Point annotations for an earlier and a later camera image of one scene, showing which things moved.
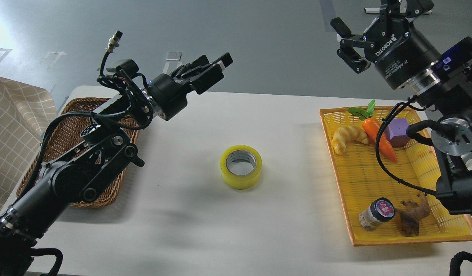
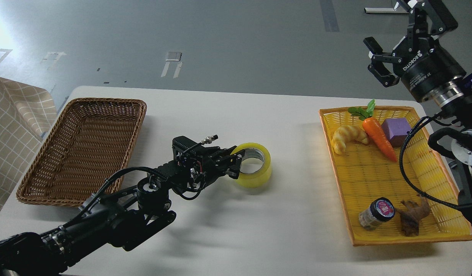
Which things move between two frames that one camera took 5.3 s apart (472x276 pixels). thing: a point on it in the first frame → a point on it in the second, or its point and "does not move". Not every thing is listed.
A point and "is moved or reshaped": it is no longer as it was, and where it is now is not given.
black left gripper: (168, 96) → (205, 166)
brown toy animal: (410, 216) does not move
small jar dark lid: (381, 210) does not move
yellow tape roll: (241, 166) is moved or reshaped
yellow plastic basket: (380, 210) does not move
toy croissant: (344, 133) does not move
